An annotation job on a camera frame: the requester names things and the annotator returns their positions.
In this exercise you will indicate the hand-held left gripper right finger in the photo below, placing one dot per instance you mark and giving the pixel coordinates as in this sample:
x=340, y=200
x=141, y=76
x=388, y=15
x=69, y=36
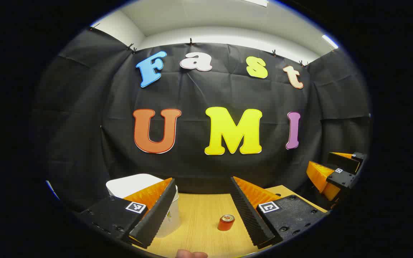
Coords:
x=247, y=215

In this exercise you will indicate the ceiling light panel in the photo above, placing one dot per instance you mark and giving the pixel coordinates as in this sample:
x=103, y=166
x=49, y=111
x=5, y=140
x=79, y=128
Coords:
x=256, y=2
x=330, y=41

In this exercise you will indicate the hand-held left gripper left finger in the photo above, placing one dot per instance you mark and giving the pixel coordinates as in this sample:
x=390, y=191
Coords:
x=156, y=215

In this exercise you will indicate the black backdrop cloth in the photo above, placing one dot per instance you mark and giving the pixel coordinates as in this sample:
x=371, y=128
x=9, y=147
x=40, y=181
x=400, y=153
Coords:
x=192, y=93

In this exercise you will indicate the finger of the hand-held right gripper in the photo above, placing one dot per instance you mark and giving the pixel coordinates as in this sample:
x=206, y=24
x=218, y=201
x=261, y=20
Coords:
x=346, y=163
x=341, y=178

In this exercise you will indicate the white desktop garbage bin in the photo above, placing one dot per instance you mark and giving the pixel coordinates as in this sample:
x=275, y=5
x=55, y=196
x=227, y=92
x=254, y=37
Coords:
x=131, y=184

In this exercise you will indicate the wooden desktop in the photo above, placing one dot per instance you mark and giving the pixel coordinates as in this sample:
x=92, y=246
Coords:
x=203, y=215

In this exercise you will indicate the orange pop can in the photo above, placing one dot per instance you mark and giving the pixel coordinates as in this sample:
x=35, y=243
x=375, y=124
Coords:
x=226, y=223

